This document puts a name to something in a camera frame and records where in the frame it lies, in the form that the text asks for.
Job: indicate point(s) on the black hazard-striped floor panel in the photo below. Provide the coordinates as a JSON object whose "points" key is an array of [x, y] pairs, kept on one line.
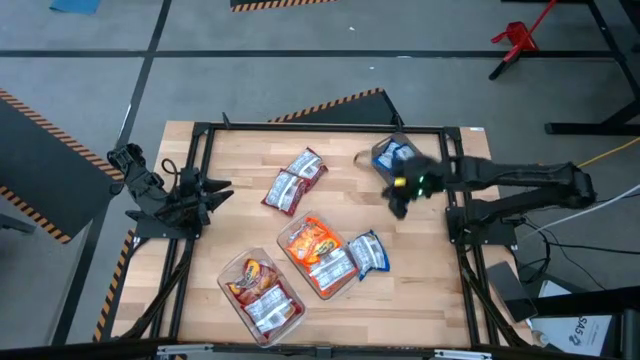
{"points": [[45, 165], [260, 4], [360, 112]]}

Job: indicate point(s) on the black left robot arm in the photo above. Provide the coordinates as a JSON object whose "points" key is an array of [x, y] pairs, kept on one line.
{"points": [[145, 185]]}

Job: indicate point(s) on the dark grey tablet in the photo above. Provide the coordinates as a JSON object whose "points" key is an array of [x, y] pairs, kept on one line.
{"points": [[510, 292]]}

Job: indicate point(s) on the red metal stand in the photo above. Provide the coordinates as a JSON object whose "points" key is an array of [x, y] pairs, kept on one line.
{"points": [[517, 40]]}

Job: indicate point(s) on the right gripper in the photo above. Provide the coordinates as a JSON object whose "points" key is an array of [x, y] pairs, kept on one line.
{"points": [[430, 175]]}

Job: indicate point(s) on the orange Maruchan ramen pack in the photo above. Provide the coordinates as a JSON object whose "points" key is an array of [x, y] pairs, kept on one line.
{"points": [[305, 237], [332, 270], [331, 246]]}

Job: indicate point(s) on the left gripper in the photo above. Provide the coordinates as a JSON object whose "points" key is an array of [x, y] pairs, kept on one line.
{"points": [[192, 202]]}

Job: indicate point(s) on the white printed cardboard box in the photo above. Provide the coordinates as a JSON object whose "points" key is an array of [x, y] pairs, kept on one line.
{"points": [[570, 330]]}

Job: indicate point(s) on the blue Maruchan ramen pack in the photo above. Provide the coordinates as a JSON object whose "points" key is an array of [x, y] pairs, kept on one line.
{"points": [[406, 150], [387, 155], [369, 254]]}

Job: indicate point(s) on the blue floor mat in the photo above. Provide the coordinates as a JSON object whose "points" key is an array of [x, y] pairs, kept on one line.
{"points": [[75, 6]]}

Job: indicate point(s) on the silver aluminium bar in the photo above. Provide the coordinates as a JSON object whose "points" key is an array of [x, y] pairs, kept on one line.
{"points": [[185, 350], [462, 355]]}

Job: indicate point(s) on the clear plastic bin with label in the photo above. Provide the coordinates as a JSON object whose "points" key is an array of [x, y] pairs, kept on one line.
{"points": [[234, 307]]}

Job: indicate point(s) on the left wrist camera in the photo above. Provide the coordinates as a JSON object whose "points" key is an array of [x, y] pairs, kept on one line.
{"points": [[188, 176]]}

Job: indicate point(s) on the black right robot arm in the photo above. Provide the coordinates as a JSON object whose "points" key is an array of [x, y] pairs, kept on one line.
{"points": [[525, 172]]}

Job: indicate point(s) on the yellow-black hazard tape strip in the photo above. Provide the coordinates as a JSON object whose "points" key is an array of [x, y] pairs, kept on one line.
{"points": [[112, 290]]}

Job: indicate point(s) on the black desk frame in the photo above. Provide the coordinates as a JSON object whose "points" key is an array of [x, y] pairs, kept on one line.
{"points": [[590, 128]]}

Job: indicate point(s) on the black beam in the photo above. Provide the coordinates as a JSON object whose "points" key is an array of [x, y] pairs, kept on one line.
{"points": [[590, 302]]}

